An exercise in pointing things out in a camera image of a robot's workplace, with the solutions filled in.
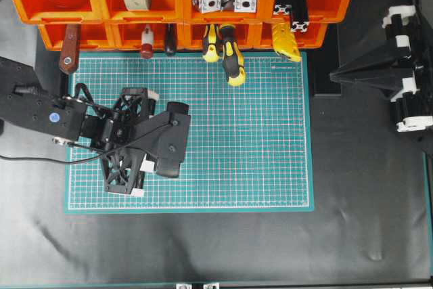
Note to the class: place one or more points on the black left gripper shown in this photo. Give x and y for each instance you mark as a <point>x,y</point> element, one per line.
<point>123,171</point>

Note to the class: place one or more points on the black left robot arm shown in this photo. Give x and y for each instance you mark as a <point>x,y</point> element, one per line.
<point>24,103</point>

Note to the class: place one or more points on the silver bracket edge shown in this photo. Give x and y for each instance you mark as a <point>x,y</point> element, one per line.
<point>215,285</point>
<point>183,286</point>

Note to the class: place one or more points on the orange lower bin row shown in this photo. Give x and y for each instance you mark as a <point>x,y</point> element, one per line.
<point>127,37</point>

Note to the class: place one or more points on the silver corner bracket left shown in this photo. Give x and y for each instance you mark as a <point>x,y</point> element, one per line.
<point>209,6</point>

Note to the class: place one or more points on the brown wooden handle tool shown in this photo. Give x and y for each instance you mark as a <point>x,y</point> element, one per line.
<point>69,55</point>

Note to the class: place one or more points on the green cutting mat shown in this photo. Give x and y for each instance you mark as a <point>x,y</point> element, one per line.
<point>248,150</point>

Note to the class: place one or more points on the silver corner bracket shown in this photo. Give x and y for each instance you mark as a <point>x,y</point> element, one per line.
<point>209,6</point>
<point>245,6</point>

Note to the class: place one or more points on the silver corner bracket right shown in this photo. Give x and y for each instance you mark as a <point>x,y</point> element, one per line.
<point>245,6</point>

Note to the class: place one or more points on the black rack base block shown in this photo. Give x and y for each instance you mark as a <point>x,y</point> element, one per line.
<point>48,72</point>

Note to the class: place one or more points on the orange bin top left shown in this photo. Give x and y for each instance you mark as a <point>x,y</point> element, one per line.
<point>46,12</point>

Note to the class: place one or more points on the dark brown handle tool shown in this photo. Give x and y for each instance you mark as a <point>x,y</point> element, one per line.
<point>170,40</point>

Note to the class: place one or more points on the white red handle tool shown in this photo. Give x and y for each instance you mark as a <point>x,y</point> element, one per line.
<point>147,42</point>

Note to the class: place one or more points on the large yellow black screwdriver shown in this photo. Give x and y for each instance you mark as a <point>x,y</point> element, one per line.
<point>233,60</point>

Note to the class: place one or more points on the silver bracket bottom edge right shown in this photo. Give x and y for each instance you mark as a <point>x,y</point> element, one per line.
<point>215,285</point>

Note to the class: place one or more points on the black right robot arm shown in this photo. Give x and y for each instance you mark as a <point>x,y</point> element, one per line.
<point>401,69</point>

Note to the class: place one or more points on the yellow utility knife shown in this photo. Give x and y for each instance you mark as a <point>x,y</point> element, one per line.
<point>284,42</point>

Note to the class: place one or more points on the silver bracket bottom edge left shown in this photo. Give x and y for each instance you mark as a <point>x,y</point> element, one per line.
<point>183,286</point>

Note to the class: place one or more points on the small yellow black screwdriver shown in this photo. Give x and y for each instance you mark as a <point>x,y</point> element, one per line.
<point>211,44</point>

